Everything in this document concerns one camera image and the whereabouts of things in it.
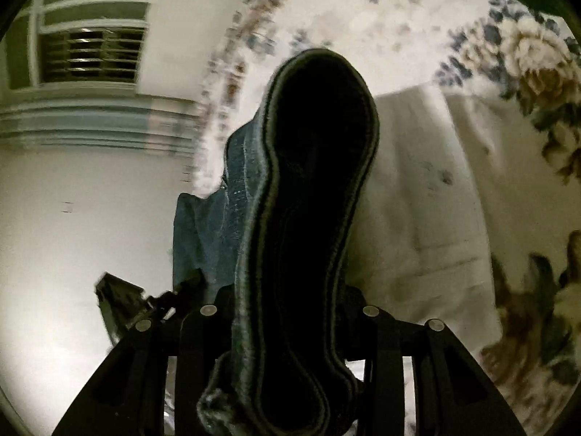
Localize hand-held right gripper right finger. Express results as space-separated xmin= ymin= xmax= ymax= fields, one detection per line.
xmin=346 ymin=285 xmax=528 ymax=436

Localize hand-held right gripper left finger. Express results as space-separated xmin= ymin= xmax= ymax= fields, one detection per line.
xmin=51 ymin=285 xmax=237 ymax=436

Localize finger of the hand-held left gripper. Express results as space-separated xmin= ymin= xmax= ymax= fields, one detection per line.
xmin=144 ymin=277 xmax=206 ymax=323

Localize dark blue jeans pants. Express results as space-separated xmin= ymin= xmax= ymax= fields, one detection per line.
xmin=172 ymin=48 xmax=379 ymax=436

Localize white folded pants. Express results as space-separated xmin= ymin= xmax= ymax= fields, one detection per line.
xmin=349 ymin=82 xmax=502 ymax=364

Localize green striped curtain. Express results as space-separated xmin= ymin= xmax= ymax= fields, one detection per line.
xmin=0 ymin=86 xmax=200 ymax=150

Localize barred window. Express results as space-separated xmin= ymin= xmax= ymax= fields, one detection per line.
xmin=9 ymin=0 xmax=166 ymax=87

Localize floral bed sheet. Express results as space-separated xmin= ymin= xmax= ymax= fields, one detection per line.
xmin=182 ymin=0 xmax=581 ymax=436

